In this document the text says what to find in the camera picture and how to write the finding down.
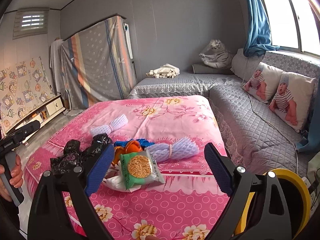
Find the purple foam fruit net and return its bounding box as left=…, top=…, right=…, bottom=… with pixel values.
left=145, top=137, right=200, bottom=163

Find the black plastic bag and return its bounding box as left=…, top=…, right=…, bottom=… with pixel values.
left=50, top=133, right=113, bottom=175

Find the white plastic wrapper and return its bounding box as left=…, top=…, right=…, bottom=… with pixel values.
left=103, top=161, right=141, bottom=192

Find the green instant noodle packet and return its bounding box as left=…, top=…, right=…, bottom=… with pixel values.
left=120, top=151, right=165, bottom=189

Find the yellow rimmed trash bin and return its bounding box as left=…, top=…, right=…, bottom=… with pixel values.
left=234, top=168, right=311, bottom=238

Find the person's left hand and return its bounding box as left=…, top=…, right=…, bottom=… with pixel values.
left=0, top=155, right=23, bottom=202

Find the grey quilted sofa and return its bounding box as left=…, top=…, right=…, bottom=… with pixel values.
left=129, top=52, right=319, bottom=177

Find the pink floral blanket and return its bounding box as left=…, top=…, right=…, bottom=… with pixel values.
left=24, top=95, right=228, bottom=239

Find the white low tv cabinet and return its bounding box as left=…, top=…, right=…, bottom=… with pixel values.
left=4, top=94, right=66, bottom=135

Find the blue curtain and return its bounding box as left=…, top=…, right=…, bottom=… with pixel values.
left=296, top=86, right=320, bottom=153
left=243, top=0, right=279, bottom=57

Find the white hanging garment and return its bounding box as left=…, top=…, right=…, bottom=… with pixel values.
left=49, top=38, right=65, bottom=94

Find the right baby print pillow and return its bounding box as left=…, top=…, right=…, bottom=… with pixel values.
left=269, top=72, right=316, bottom=132

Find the baby print pillow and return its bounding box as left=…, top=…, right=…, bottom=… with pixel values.
left=242, top=62, right=283, bottom=103
left=269, top=72, right=316, bottom=132

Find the left baby print pillow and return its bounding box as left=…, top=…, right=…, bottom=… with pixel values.
left=242, top=62, right=283, bottom=103

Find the blue rubber glove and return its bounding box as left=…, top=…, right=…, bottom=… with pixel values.
left=113, top=139, right=155, bottom=148

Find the orange peel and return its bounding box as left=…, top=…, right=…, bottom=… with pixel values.
left=112, top=140, right=143, bottom=166

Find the white foam fruit net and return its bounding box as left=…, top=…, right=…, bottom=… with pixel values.
left=90, top=114, right=129, bottom=137

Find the grey sofa back cushion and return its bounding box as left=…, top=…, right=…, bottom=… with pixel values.
left=231, top=48, right=264, bottom=81

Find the striped cloth covered cabinet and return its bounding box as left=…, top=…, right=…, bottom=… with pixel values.
left=61, top=15, right=137, bottom=110

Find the white tiger plush toy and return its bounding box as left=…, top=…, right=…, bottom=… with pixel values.
left=199, top=40, right=233, bottom=69

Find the cream crumpled cloth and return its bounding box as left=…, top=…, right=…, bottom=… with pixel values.
left=146, top=63, right=180, bottom=79

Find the window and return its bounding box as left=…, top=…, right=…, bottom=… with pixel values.
left=261, top=0, right=319, bottom=57

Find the cartoon patterned wall cloth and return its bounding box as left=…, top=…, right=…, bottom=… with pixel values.
left=0, top=57, right=55, bottom=135

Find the white cable on sofa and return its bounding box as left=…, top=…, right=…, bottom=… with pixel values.
left=241, top=76, right=299, bottom=168

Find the wall vent with louvers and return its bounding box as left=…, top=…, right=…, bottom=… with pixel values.
left=12, top=8, right=49, bottom=40

